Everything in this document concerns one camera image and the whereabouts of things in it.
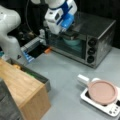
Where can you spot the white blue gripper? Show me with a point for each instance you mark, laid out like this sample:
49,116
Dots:
60,14

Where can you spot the teal bowl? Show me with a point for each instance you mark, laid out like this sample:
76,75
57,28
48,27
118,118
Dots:
71,42

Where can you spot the silver toaster oven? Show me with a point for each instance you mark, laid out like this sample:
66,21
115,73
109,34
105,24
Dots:
95,34

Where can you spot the grey open drawer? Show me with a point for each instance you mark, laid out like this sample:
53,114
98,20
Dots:
32,73

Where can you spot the wooden cabinet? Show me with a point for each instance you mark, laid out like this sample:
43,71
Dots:
29,94

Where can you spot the pink frying pan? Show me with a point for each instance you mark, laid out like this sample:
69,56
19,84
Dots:
100,91

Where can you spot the white induction cooker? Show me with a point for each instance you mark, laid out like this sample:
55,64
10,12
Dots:
112,109

